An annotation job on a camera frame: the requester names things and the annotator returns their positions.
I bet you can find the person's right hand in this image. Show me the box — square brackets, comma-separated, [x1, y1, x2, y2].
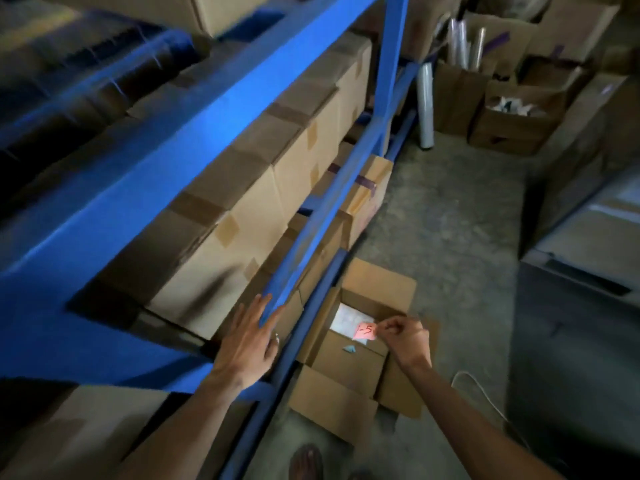
[372, 315, 433, 371]

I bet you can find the person's left hand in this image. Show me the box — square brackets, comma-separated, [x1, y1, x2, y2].
[209, 293, 286, 393]

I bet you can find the pack of white packets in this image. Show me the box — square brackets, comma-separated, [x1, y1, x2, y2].
[329, 303, 375, 341]

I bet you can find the pile of open brown cartons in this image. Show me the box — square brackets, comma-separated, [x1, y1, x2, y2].
[432, 0, 640, 255]

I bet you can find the small open cardboard box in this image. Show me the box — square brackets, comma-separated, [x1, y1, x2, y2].
[288, 258, 441, 447]

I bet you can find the person's left sandalled foot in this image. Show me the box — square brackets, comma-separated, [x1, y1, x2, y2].
[288, 443, 326, 480]

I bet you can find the person's right forearm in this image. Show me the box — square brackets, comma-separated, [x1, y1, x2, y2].
[405, 357, 566, 480]

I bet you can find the white cable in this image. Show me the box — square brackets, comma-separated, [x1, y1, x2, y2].
[449, 370, 531, 451]

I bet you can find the person's left forearm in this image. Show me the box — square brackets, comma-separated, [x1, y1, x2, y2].
[112, 374, 246, 480]

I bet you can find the purple taped printed cardboard box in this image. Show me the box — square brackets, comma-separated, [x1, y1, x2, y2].
[309, 142, 395, 251]

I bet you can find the blue metal shelf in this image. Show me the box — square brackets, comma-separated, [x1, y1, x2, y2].
[0, 0, 421, 480]

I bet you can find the black floor platform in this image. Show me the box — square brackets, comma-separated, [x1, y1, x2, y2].
[507, 164, 640, 480]

